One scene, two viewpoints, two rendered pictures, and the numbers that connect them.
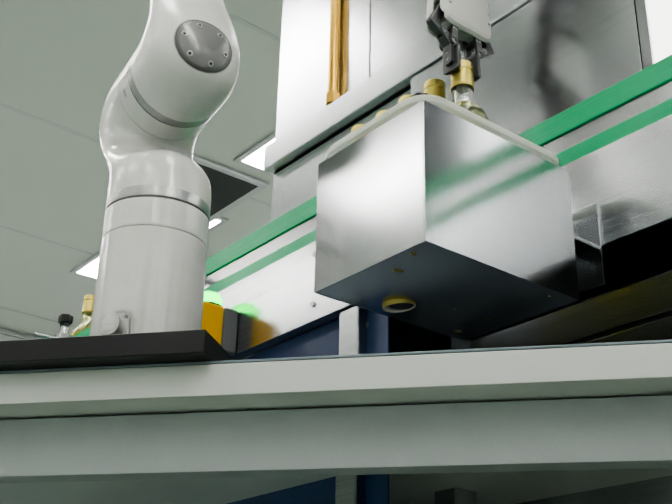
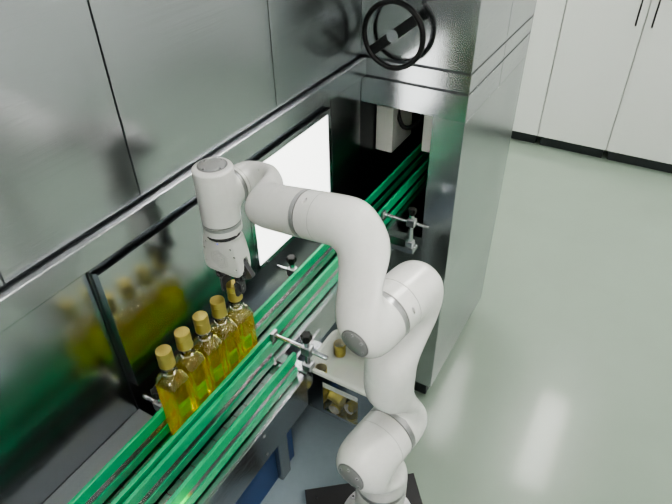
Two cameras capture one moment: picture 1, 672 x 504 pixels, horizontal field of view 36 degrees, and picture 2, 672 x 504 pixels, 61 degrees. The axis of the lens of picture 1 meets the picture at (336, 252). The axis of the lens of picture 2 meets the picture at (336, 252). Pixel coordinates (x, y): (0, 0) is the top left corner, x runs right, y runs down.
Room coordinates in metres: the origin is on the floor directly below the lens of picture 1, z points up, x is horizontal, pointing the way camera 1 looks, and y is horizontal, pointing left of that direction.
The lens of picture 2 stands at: (1.40, 0.85, 2.21)
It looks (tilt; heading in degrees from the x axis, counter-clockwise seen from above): 38 degrees down; 249
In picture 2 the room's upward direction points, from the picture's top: 1 degrees counter-clockwise
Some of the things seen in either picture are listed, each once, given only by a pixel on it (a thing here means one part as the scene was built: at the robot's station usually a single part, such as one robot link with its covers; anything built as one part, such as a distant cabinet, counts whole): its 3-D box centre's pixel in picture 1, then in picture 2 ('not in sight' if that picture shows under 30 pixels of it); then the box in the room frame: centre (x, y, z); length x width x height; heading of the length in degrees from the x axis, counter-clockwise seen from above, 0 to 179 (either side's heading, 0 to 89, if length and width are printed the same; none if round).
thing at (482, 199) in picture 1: (462, 237); (346, 378); (1.01, -0.14, 0.92); 0.27 x 0.17 x 0.15; 128
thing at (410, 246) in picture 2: not in sight; (403, 234); (0.64, -0.52, 1.07); 0.17 x 0.05 x 0.23; 128
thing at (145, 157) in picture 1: (156, 142); (374, 463); (1.09, 0.22, 1.08); 0.19 x 0.12 x 0.24; 29
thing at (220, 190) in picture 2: not in sight; (218, 191); (1.27, -0.18, 1.59); 0.09 x 0.08 x 0.13; 29
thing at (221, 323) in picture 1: (203, 333); not in sight; (1.44, 0.19, 0.96); 0.07 x 0.07 x 0.07; 38
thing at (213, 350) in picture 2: not in sight; (211, 367); (1.36, -0.11, 1.16); 0.06 x 0.06 x 0.21; 38
